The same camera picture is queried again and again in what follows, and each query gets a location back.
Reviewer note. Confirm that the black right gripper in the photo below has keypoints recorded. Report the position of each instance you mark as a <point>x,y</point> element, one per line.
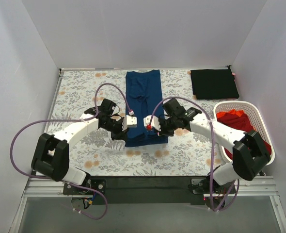
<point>164,129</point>

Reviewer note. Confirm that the floral patterned table mat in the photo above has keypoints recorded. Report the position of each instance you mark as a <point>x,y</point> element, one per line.
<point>185,153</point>

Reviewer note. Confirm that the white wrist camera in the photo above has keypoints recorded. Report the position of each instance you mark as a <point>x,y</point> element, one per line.
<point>129,122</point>
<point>151,123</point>

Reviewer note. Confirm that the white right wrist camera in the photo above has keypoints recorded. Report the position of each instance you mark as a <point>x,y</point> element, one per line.
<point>151,123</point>

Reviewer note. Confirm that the red t shirt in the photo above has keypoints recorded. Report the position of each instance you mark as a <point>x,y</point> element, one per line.
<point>239,123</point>

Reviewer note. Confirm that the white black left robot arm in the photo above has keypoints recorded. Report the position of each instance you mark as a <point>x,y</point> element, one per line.
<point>52,153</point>

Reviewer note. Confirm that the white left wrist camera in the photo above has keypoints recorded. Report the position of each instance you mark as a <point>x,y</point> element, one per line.
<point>129,122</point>

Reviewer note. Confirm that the aluminium frame rail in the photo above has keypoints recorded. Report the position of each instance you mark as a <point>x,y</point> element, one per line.
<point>259,186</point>

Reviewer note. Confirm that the orange t shirt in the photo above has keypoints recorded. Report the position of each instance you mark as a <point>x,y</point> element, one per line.
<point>234,112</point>

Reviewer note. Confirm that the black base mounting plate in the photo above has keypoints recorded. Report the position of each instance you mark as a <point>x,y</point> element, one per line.
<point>152,189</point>

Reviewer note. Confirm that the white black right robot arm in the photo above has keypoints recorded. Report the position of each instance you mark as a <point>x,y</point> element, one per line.
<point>250,153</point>

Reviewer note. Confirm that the white perforated laundry basket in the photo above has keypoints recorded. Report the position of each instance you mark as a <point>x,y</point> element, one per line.
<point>254,116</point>

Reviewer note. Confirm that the folded black t shirt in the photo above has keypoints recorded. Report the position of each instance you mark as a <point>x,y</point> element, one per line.
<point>214,84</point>

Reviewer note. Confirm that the blue t shirt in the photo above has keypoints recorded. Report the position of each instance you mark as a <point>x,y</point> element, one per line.
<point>143,93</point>

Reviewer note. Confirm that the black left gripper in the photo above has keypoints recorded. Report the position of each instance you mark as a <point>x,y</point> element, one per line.
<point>120,132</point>

